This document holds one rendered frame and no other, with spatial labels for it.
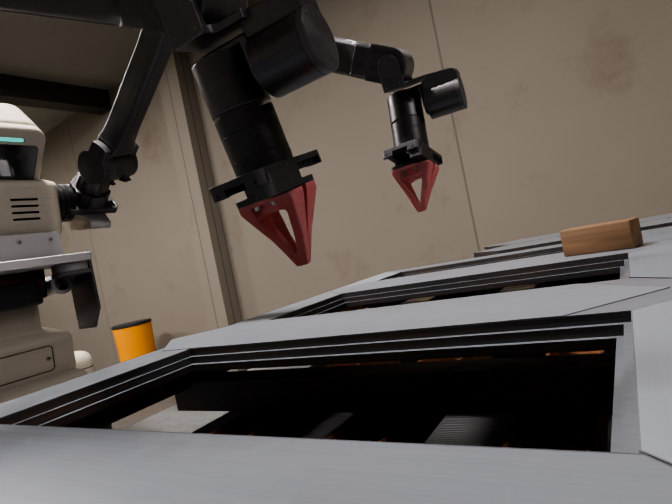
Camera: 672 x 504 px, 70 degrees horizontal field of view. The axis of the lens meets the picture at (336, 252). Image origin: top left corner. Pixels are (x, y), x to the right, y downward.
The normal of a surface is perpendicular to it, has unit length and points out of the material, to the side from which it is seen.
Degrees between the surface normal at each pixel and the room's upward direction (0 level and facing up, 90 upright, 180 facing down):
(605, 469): 0
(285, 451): 0
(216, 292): 90
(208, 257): 90
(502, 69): 90
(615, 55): 90
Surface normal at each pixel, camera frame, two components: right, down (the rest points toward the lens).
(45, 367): 0.82, -0.02
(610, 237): -0.71, 0.14
